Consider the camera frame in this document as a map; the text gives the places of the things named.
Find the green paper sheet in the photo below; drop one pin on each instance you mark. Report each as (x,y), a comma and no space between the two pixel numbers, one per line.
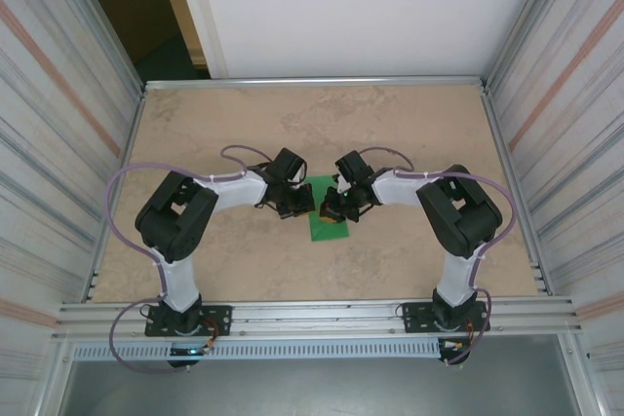
(326,233)

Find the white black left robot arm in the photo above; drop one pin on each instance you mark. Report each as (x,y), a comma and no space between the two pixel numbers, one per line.
(178,284)

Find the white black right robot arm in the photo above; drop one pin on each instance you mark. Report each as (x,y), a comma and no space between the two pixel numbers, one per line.
(458,279)

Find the grey metal sheet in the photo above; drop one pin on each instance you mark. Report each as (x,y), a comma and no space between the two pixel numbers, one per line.
(317,391)

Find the small circuit board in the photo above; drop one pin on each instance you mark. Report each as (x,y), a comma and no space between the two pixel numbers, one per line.
(187,351)

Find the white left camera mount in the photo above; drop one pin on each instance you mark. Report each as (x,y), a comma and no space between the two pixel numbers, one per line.
(300,175)

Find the long aluminium mounting rail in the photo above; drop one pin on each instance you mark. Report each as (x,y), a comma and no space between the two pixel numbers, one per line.
(317,318)

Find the aluminium table edge rail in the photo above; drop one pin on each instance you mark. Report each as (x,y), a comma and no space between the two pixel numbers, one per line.
(516,192)
(317,82)
(129,153)

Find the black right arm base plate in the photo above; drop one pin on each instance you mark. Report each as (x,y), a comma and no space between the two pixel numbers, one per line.
(414,313)

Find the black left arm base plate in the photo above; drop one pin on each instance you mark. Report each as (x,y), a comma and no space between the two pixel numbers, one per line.
(219,313)

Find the white door frame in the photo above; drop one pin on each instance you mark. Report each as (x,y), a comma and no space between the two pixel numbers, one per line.
(195,11)

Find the corrugated enclosure side panel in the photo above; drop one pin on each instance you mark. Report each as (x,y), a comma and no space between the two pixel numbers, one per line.
(575,119)
(49,119)

